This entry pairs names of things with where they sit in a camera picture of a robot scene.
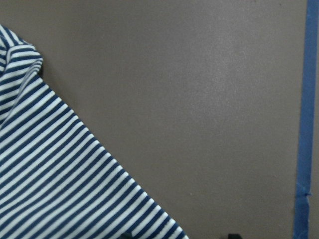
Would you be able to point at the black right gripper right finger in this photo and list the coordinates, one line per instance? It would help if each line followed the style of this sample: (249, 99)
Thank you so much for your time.
(233, 236)

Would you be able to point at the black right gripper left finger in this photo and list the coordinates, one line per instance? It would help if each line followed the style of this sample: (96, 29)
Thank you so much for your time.
(126, 236)

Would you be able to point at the blue white striped polo shirt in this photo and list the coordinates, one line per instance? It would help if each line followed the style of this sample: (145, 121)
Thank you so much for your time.
(56, 180)

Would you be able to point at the blue tape line table edge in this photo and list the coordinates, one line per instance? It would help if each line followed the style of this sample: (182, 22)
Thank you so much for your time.
(307, 118)

